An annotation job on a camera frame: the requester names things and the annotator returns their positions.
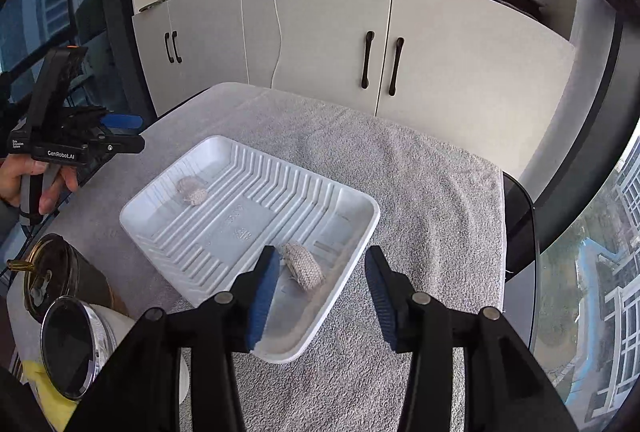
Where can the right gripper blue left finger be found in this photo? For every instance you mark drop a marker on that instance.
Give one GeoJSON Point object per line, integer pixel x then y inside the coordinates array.
{"type": "Point", "coordinates": [263, 283]}

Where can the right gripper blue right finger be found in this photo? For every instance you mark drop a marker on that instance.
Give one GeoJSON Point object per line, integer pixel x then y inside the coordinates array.
{"type": "Point", "coordinates": [381, 282]}

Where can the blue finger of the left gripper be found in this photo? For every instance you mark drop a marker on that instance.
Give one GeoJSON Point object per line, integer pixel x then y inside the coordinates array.
{"type": "Point", "coordinates": [122, 122]}

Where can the beige knitted cloth roll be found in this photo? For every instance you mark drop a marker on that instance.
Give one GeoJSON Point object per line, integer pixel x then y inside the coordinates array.
{"type": "Point", "coordinates": [304, 269]}

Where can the small beige knitted roll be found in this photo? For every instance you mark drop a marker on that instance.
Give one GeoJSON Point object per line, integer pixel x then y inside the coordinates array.
{"type": "Point", "coordinates": [192, 190]}

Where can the large yellow sponge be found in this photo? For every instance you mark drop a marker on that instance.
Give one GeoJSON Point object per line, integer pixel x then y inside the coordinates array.
{"type": "Point", "coordinates": [56, 408]}

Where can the person's left hand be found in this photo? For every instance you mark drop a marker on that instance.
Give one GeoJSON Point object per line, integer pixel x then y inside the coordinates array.
{"type": "Point", "coordinates": [23, 177]}

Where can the white plastic tray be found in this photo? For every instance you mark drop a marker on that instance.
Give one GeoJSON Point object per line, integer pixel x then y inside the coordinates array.
{"type": "Point", "coordinates": [254, 200]}

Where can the grey terry towel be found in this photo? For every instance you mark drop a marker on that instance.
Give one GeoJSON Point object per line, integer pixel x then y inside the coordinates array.
{"type": "Point", "coordinates": [442, 224]}

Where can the gold drinking straw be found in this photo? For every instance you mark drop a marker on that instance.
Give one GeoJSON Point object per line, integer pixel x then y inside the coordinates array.
{"type": "Point", "coordinates": [21, 266]}

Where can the black glass table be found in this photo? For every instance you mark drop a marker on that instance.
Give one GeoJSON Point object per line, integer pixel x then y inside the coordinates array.
{"type": "Point", "coordinates": [522, 253]}

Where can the white lower cabinet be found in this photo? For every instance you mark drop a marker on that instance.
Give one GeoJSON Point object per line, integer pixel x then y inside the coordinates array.
{"type": "Point", "coordinates": [473, 73]}

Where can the black cabinet handle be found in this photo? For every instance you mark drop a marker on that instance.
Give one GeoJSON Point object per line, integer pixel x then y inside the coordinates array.
{"type": "Point", "coordinates": [174, 42]}
{"type": "Point", "coordinates": [364, 82]}
{"type": "Point", "coordinates": [399, 45]}
{"type": "Point", "coordinates": [166, 44]}

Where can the black window frame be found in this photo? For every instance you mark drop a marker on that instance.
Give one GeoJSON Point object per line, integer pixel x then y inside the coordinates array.
{"type": "Point", "coordinates": [608, 127]}

